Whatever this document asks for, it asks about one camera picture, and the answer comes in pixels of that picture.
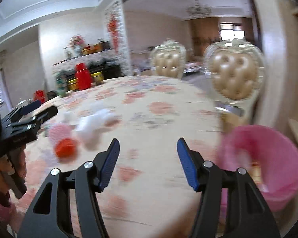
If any near beige tufted chair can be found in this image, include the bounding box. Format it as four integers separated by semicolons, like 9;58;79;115
203;39;266;118

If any chandelier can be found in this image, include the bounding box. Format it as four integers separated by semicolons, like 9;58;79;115
186;0;212;17

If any red thermos jug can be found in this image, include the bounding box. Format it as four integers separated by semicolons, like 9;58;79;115
75;63;91;90

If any pink foam fruit net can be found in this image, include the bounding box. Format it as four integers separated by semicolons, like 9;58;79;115
48;123;77;159

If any sideboard with lace cover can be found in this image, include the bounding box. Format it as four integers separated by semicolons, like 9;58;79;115
51;49;125;82

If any yellow lid jar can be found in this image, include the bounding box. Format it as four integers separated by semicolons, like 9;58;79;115
67;79;79;91

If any floral tablecloth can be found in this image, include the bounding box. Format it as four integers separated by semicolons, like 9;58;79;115
12;76;221;237

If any dark contents jar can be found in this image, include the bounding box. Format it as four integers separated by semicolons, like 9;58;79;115
91;71;104;85

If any red chinese knot ornament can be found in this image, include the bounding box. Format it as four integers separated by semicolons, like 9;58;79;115
107;14;119;54

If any white foam block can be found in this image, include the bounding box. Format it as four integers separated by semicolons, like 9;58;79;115
75;108;118;150

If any beige tufted chair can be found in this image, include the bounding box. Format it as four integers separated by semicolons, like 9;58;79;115
150;39;186;79
203;39;266;118

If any far beige tufted chair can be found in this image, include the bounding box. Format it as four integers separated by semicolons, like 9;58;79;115
150;39;186;79

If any brown curtain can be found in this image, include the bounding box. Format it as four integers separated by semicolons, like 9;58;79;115
188;17;220;57

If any red plastic stool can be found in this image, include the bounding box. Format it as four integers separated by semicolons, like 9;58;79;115
33;90;45;104

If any pink trash bin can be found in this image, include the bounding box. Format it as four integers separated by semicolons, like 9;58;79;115
217;125;298;212

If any flower vase bouquet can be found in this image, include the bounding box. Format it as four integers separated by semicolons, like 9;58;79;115
69;35;85;55

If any left hand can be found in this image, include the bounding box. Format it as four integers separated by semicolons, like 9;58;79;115
0;145;27;195

